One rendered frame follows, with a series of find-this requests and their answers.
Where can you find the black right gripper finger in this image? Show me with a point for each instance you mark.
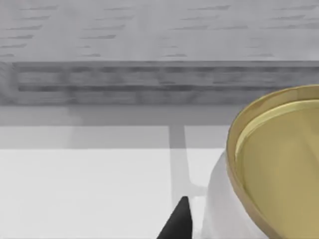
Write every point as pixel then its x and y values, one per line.
pixel 179 221

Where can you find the white can with gold lid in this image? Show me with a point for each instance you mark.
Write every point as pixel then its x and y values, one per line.
pixel 274 161

